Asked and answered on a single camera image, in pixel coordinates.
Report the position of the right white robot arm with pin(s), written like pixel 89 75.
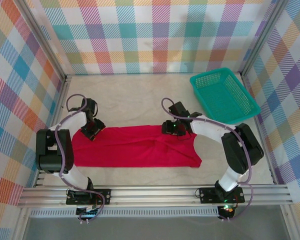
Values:
pixel 210 130

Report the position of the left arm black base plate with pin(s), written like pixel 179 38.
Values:
pixel 105 193

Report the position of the aluminium frame post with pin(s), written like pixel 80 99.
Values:
pixel 262 37
pixel 43 37

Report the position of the aluminium frame leg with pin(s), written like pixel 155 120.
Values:
pixel 291 225
pixel 20 225

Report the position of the teal plastic mesh basket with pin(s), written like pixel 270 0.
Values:
pixel 222 100

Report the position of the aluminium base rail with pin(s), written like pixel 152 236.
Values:
pixel 152 196

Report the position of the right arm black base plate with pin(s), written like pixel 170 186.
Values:
pixel 206 195

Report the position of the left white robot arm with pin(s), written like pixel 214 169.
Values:
pixel 75 122

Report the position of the red t-shirt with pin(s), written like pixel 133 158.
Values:
pixel 130 147

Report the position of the aluminium side rail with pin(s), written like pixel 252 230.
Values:
pixel 269 167
pixel 63 83

